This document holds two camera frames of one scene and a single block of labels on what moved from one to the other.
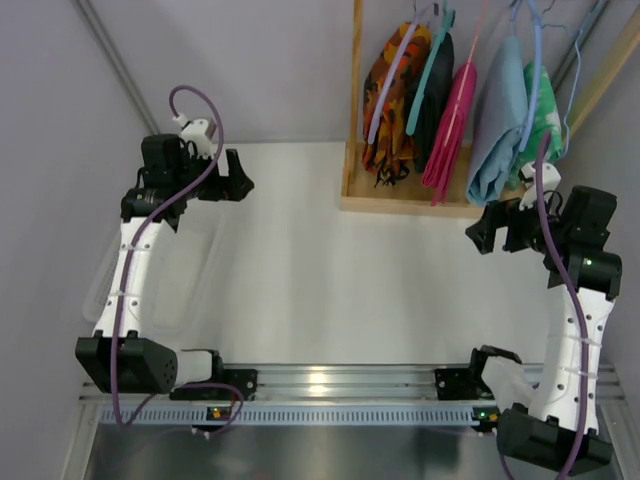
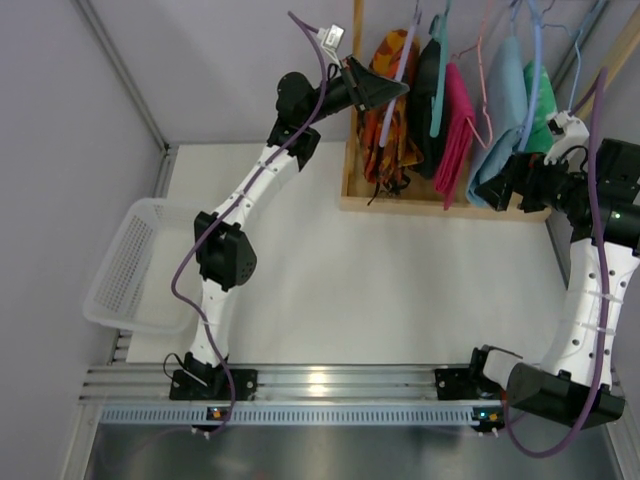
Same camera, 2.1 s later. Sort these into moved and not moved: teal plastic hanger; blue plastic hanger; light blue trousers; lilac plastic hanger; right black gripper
Moved: teal plastic hanger; right black gripper; lilac plastic hanger
Not moved: blue plastic hanger; light blue trousers
